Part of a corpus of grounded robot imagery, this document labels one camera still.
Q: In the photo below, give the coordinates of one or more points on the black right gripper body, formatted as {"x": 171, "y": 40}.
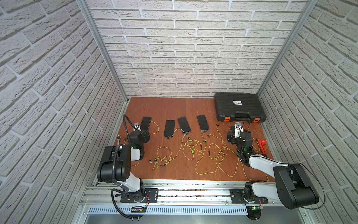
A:
{"x": 234, "y": 141}

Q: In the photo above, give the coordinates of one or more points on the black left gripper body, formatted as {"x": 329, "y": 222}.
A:
{"x": 144, "y": 134}

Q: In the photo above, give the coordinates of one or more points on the black phone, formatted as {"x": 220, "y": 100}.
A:
{"x": 169, "y": 129}
{"x": 145, "y": 123}

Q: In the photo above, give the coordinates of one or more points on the dark phone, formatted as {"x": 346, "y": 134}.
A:
{"x": 203, "y": 123}

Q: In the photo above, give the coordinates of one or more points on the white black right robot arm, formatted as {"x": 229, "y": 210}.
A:
{"x": 292, "y": 186}

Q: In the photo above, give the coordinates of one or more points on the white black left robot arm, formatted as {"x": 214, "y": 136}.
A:
{"x": 115, "y": 164}

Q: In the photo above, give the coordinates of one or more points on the black plastic tool case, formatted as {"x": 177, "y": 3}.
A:
{"x": 238, "y": 107}

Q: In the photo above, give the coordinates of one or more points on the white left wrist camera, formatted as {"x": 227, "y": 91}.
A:
{"x": 136, "y": 126}

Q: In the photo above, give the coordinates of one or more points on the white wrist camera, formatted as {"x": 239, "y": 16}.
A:
{"x": 238, "y": 129}
{"x": 136, "y": 126}

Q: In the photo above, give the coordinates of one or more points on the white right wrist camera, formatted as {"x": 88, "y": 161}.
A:
{"x": 238, "y": 129}

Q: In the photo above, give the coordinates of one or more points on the red handle tool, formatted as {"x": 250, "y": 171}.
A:
{"x": 262, "y": 144}

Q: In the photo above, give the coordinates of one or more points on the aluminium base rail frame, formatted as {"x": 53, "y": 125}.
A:
{"x": 187, "y": 202}

